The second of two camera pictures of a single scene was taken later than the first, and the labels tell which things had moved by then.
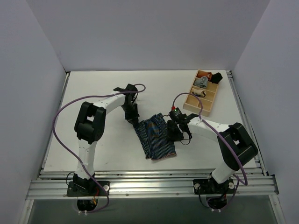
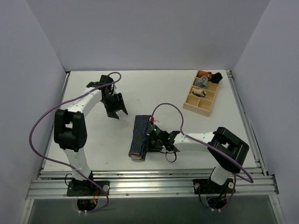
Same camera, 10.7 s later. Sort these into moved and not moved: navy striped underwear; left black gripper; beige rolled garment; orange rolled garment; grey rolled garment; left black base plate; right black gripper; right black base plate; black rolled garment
Moved: left black gripper; navy striped underwear; right black gripper
Not moved: grey rolled garment; left black base plate; right black base plate; orange rolled garment; black rolled garment; beige rolled garment
